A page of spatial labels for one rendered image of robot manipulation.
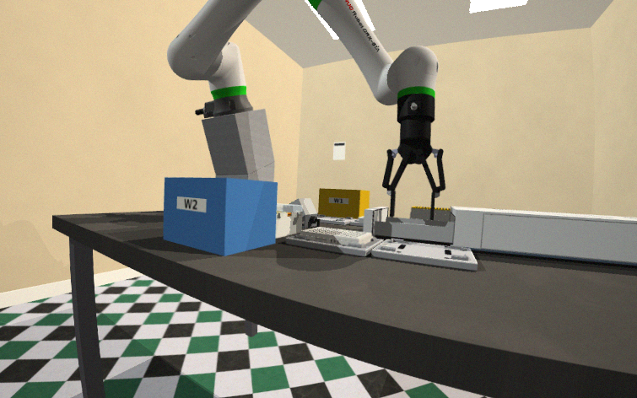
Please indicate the yellow plate with grid of dark holes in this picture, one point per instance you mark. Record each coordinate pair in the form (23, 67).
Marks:
(440, 214)

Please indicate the yellow bin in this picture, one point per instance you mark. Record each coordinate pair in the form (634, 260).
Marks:
(343, 203)

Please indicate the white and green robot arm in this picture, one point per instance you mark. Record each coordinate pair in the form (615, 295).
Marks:
(409, 81)

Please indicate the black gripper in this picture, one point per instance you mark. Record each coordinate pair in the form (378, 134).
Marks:
(414, 148)

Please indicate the blue box labelled w2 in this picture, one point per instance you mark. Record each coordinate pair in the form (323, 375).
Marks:
(223, 216)

